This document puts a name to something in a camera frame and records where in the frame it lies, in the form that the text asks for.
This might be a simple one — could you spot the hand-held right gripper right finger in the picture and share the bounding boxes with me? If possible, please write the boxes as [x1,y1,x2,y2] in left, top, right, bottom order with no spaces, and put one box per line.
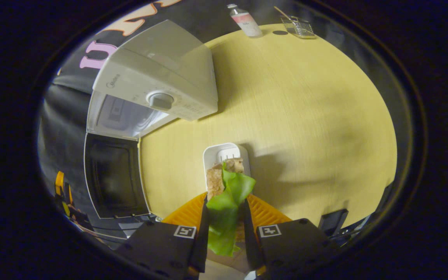
[242,194,341,279]

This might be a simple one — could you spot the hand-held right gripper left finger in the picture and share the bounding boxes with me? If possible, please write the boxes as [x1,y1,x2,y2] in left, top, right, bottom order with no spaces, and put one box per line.
[115,192,210,279]

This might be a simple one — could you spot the toast sandwich with lettuce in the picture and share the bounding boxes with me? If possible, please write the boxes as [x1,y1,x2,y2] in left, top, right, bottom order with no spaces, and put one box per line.
[205,157,256,257]

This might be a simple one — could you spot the white microwave oven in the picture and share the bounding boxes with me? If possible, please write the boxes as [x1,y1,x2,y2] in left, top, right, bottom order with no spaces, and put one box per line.
[84,19,219,219]

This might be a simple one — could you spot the black rectangular device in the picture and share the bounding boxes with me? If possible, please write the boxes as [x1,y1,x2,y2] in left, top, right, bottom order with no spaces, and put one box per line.
[317,209,349,238]

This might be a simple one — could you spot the white rectangular tray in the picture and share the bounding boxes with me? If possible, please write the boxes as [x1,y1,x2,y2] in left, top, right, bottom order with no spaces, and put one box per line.
[203,142,252,195]

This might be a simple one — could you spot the small bottle with pink label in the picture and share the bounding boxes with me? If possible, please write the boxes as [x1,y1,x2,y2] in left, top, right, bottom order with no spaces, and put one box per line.
[227,4,263,38]

